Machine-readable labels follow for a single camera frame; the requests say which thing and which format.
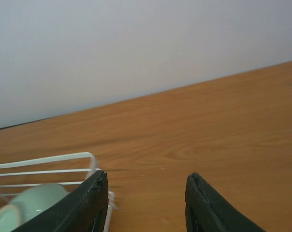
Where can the black enclosure frame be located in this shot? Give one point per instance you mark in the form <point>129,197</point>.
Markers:
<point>21,124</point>

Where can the white wire dish rack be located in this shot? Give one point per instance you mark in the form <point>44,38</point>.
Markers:
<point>68,170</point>

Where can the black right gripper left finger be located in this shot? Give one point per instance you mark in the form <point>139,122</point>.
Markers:
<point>82,210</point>

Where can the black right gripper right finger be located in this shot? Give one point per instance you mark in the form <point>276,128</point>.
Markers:
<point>207,211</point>

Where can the green floral ceramic bowl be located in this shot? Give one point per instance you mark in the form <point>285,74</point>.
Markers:
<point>29,204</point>

